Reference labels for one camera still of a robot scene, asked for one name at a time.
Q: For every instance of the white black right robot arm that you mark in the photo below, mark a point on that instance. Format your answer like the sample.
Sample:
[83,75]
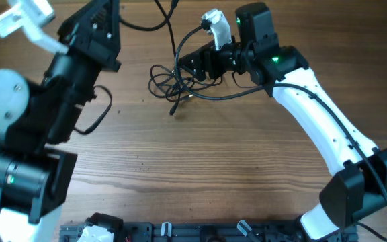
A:
[358,167]

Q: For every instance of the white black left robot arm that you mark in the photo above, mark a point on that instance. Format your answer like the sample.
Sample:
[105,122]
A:
[35,117]

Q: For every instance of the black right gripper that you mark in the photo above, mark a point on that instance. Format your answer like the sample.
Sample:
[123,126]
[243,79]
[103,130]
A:
[209,53]

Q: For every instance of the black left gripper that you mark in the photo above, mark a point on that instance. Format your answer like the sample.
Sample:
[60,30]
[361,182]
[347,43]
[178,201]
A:
[101,47]

